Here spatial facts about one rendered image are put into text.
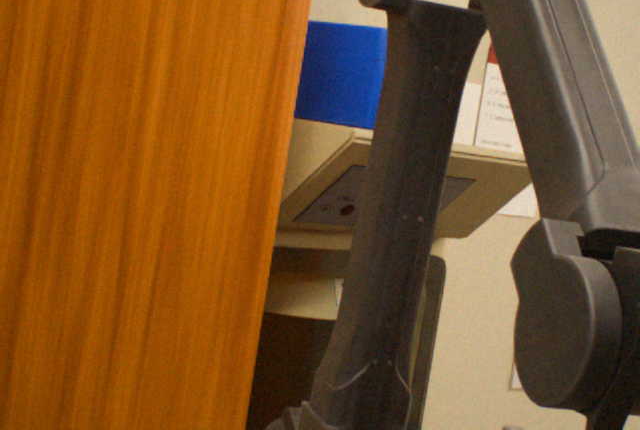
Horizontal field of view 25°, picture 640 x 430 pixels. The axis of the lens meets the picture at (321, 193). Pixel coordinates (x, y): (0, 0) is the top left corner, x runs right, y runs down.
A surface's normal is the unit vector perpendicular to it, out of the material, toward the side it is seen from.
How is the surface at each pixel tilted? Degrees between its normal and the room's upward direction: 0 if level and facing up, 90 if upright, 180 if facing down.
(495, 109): 90
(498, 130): 90
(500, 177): 135
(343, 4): 90
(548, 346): 90
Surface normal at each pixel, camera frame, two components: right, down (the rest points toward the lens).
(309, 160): -0.65, -0.06
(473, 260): 0.74, 0.15
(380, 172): -0.91, -0.12
